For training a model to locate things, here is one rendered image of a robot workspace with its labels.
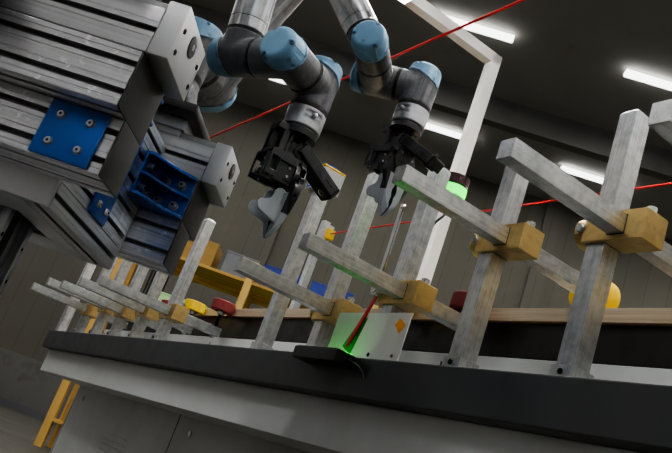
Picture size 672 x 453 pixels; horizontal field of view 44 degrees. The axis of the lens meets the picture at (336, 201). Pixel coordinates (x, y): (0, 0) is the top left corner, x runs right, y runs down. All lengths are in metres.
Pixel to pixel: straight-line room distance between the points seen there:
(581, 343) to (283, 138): 0.64
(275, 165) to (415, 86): 0.46
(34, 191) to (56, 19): 0.25
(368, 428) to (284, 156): 0.54
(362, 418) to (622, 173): 0.67
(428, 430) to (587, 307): 0.37
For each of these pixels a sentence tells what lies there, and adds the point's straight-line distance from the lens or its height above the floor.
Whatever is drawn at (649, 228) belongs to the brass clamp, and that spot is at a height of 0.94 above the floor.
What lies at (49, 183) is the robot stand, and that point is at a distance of 1.30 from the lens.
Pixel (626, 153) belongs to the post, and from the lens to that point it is 1.39.
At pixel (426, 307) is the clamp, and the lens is 1.63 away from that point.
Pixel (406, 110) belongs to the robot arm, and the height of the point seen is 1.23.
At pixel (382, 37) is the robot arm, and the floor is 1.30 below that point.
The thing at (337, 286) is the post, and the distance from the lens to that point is 1.89.
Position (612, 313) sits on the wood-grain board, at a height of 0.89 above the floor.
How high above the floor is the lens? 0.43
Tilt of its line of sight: 19 degrees up
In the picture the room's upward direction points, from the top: 20 degrees clockwise
